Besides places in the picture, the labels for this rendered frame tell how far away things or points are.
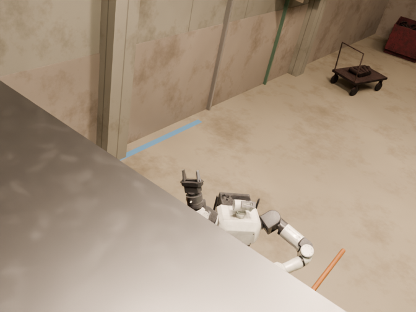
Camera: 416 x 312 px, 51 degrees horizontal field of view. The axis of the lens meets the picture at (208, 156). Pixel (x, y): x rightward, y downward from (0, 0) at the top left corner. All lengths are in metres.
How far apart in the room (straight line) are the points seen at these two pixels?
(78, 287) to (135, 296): 0.16
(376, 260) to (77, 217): 3.91
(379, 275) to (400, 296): 0.27
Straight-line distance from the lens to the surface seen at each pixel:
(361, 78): 8.45
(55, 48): 4.25
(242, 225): 2.61
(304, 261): 2.66
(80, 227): 1.45
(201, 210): 2.37
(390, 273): 4.94
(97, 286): 1.30
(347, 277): 4.64
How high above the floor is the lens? 3.13
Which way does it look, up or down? 35 degrees down
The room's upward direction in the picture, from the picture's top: 13 degrees clockwise
